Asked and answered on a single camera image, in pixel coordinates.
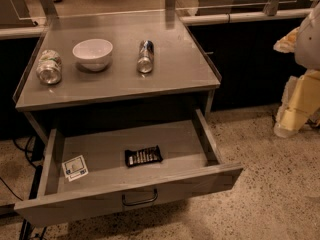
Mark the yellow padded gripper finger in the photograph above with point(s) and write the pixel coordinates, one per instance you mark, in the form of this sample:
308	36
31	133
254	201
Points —
300	101

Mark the grey open top drawer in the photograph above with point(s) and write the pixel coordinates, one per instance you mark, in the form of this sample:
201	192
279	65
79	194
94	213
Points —
191	166

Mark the white fiducial tag card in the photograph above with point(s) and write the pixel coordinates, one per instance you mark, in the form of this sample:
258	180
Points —
75	168

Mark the green crushed soda can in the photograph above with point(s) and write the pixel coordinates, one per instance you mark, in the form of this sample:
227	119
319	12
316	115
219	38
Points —
49	69

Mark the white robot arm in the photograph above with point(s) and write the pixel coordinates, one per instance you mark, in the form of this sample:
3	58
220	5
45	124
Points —
304	43

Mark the grey metal counter cabinet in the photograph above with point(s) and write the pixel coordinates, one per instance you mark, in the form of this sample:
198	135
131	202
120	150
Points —
179	66

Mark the blue silver tall can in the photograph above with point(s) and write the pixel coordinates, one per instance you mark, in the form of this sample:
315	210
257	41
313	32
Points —
146	57

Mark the black drawer handle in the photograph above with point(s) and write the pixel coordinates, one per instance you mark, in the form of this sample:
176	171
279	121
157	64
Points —
136	198

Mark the white ceramic bowl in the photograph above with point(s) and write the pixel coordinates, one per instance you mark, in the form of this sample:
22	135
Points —
93	54

